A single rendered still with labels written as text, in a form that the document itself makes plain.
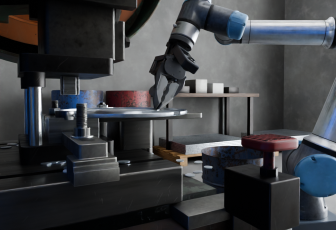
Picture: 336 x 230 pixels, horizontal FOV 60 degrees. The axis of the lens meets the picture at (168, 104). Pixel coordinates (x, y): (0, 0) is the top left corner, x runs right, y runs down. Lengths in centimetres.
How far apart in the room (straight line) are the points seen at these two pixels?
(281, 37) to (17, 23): 79
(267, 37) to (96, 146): 71
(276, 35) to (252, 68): 457
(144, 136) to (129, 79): 359
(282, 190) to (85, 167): 26
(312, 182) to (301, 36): 43
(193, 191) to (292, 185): 19
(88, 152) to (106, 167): 3
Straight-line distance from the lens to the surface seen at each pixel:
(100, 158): 41
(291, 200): 46
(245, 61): 543
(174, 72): 80
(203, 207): 50
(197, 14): 86
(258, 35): 98
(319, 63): 570
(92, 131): 58
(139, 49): 432
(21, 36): 98
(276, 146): 42
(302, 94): 587
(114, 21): 60
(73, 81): 62
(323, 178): 85
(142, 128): 64
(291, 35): 99
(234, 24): 85
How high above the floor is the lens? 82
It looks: 2 degrees down
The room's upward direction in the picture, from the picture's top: straight up
